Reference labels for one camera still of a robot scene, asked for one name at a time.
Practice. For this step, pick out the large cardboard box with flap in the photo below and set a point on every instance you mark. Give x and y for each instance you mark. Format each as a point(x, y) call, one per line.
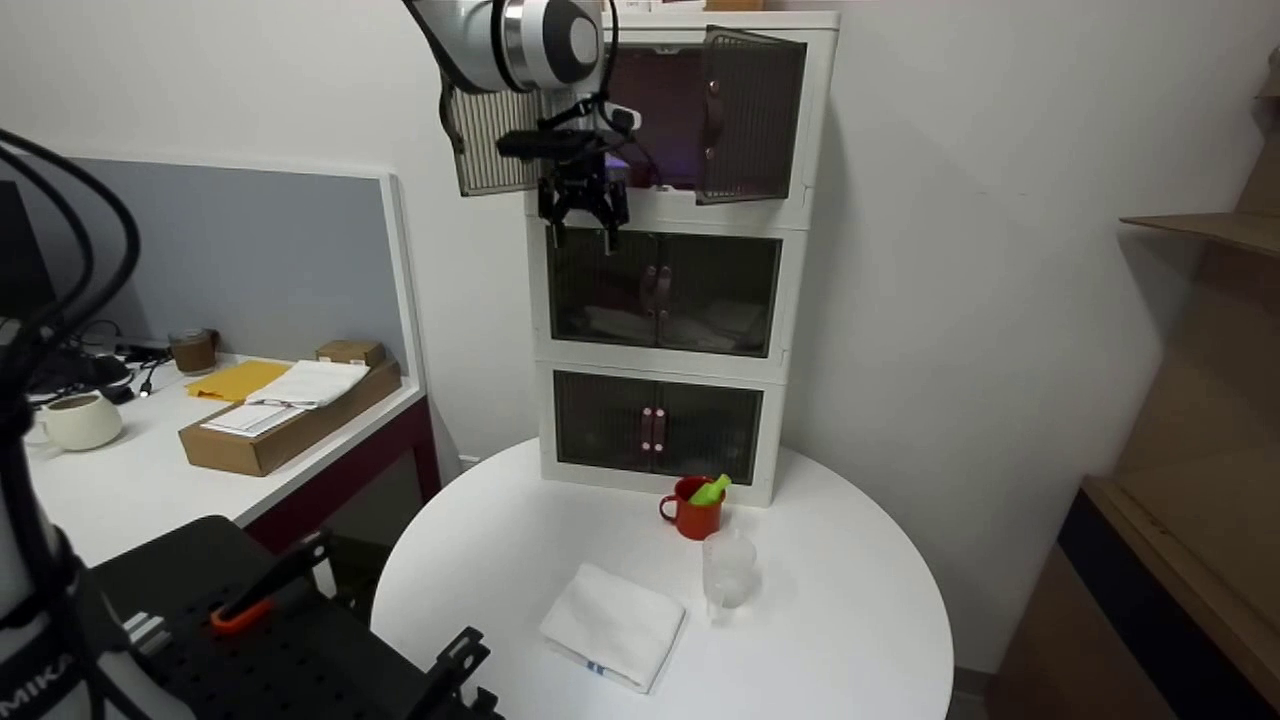
point(1225, 375)

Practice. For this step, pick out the black and red clamp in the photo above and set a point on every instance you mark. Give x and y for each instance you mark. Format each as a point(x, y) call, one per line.
point(306, 666)

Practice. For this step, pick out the small brown object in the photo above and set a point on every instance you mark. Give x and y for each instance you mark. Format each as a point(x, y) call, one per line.
point(199, 350)

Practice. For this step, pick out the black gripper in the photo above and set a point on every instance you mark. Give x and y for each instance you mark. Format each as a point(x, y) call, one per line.
point(572, 146)

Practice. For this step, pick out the clear plastic cup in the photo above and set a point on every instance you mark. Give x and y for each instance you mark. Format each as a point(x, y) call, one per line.
point(730, 568)

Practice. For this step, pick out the open flat cardboard box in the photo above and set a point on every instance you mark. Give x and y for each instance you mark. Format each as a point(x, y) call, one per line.
point(245, 444)

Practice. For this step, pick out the small green plastic item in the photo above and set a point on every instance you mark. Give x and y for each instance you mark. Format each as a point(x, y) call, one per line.
point(711, 489)

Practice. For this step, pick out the white three-tier storage cabinet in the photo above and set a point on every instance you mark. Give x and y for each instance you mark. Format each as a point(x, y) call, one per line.
point(667, 344)

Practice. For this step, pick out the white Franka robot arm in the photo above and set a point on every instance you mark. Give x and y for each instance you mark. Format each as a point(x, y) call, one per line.
point(512, 40)

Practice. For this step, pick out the yellow envelope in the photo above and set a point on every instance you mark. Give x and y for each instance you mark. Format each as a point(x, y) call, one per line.
point(232, 381)

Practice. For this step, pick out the white paper sheets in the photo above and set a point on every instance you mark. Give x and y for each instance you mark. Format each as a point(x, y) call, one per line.
point(302, 384)

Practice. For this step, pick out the red mug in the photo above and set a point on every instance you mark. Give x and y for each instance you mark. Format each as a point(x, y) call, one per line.
point(695, 519)

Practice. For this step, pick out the smoked translucent cabinet door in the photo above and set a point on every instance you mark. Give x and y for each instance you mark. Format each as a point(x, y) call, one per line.
point(720, 286)
point(602, 281)
point(705, 425)
point(472, 146)
point(602, 420)
point(752, 115)

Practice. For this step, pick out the white desk with maroon side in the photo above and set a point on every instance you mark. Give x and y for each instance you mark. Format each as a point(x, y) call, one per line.
point(347, 464)

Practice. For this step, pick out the cardboard box with black band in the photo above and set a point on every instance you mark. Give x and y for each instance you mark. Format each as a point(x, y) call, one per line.
point(1133, 625)

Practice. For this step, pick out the grey divider panel white frame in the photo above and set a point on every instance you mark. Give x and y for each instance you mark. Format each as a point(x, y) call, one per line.
point(241, 253)

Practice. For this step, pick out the white folded cloth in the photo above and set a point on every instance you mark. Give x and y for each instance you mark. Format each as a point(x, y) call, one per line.
point(614, 625)

